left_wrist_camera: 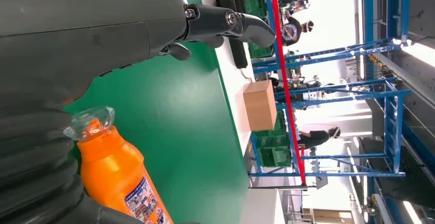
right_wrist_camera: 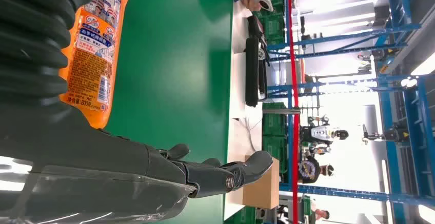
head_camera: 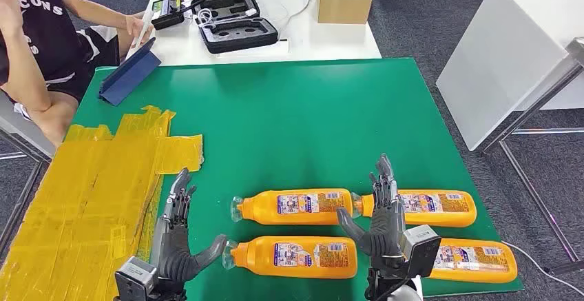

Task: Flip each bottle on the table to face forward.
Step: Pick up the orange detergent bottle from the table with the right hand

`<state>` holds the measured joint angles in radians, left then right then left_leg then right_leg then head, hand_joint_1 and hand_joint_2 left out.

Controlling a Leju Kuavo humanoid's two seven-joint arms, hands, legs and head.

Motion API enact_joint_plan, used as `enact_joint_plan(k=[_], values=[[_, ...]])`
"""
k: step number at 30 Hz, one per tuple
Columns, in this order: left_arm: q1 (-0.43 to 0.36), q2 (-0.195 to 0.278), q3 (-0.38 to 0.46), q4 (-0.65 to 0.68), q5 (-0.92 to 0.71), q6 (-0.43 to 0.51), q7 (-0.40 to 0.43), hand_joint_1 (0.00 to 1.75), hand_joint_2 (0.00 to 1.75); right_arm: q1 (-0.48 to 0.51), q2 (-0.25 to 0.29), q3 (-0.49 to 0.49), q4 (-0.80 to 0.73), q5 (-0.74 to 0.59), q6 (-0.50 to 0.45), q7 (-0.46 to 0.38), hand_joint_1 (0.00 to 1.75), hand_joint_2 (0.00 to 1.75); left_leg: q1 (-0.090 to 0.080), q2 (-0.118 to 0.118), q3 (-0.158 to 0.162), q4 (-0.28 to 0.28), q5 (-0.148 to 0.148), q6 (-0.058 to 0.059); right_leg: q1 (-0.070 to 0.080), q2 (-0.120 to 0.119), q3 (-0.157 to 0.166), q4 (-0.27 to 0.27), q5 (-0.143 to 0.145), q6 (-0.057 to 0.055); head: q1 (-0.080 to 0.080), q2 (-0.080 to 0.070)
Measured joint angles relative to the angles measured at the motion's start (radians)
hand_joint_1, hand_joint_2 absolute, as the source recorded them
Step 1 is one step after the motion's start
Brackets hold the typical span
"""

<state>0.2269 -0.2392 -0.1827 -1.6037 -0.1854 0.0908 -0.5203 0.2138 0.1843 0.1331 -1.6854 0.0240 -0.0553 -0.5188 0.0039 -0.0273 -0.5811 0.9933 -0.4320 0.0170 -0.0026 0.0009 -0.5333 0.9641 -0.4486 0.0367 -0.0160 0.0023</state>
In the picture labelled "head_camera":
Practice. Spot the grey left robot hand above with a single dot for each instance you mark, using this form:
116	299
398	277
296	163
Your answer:
171	253

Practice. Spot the person's left hand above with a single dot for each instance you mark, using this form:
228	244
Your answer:
139	27

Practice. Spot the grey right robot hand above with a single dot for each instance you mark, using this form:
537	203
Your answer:
383	239

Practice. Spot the handheld tablet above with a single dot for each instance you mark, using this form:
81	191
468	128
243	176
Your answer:
139	34

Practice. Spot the orange Tide detergent bottle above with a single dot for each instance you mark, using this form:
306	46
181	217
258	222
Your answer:
474	275
264	207
255	258
451	219

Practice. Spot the person's right forearm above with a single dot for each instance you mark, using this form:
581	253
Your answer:
23	71

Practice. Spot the person's left forearm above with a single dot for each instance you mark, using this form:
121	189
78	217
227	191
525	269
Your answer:
100	13

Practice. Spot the black handheld device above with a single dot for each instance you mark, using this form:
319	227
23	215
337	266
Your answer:
166	16

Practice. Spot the blue folio case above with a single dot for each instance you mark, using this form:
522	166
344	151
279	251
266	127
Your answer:
130	73

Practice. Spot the person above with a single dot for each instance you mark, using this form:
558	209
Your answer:
41	25

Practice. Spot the black foam-lined case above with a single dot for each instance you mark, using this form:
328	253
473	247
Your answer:
237	34

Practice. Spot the yellow tape sheet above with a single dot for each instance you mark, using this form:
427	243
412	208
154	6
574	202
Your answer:
45	244

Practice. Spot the green table mat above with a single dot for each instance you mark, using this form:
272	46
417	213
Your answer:
410	107

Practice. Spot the white desk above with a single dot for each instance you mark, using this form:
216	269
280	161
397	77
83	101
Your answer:
319	43

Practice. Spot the large white table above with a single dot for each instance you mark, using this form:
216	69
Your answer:
502	52

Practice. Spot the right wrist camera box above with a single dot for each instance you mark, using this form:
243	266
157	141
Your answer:
419	248

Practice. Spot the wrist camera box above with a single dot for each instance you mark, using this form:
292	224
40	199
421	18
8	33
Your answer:
134	278
419	248

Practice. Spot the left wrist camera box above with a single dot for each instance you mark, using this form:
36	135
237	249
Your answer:
134	278

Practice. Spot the steel table frame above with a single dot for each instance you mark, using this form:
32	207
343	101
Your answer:
534	106

